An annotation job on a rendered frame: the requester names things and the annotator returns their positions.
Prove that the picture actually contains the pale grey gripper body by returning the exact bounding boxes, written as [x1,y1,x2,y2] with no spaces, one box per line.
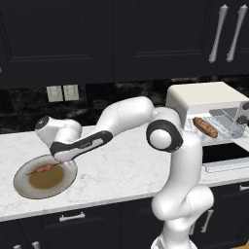
[63,158,79,171]

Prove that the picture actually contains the kebab skewer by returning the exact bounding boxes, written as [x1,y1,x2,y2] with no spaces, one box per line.
[25,162,62,176]

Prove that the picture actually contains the black base cupboard door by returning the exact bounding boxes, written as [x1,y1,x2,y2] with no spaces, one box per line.
[191,194,249,249]
[120,196,164,249]
[18,223,125,249]

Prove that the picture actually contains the brown baguette bread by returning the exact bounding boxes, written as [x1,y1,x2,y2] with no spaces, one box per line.
[192,116,219,139]

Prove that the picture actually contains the white toaster oven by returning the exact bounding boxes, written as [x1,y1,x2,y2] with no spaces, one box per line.
[164,81,249,154]

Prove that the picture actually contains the grey plate with brown centre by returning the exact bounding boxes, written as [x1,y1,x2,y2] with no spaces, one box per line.
[13,154,79,200]

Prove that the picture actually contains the black drawer front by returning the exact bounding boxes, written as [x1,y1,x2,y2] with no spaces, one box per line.
[40,202,123,230]
[210,180,249,199]

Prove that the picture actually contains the white wall socket plate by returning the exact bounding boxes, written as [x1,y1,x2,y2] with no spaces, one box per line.
[46,85,64,103]
[62,84,81,102]

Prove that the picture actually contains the wide black wall cupboard door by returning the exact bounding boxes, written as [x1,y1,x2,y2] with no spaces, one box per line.
[0,0,115,88]

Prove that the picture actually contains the toaster oven door handle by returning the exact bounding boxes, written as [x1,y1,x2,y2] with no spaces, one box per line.
[203,158,249,174]

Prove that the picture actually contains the toaster oven wire rack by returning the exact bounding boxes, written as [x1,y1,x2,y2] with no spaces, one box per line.
[186,107,248,147]

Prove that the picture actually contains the silver wall cupboard handle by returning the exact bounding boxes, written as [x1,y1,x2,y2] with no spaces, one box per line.
[226,4,249,63]
[208,4,230,64]

